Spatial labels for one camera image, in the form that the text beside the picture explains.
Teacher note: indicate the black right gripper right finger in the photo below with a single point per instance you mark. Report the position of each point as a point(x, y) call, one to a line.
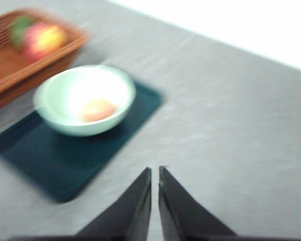
point(182, 218)

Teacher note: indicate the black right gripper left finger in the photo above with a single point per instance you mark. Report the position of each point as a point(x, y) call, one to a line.
point(128, 219)

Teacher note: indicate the brown egg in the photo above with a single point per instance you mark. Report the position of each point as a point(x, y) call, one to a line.
point(96, 109)

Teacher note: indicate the green ceramic bowl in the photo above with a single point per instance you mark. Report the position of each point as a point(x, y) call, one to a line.
point(84, 100)

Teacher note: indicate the brown wicker basket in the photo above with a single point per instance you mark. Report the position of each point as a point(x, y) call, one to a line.
point(20, 75)

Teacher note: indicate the dark blue rectangular tray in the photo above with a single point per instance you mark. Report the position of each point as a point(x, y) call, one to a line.
point(57, 163)

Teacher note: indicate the red yellow apple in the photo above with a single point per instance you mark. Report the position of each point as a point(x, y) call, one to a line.
point(41, 40)

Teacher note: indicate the green fruit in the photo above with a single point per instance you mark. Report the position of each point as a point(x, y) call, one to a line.
point(18, 28)

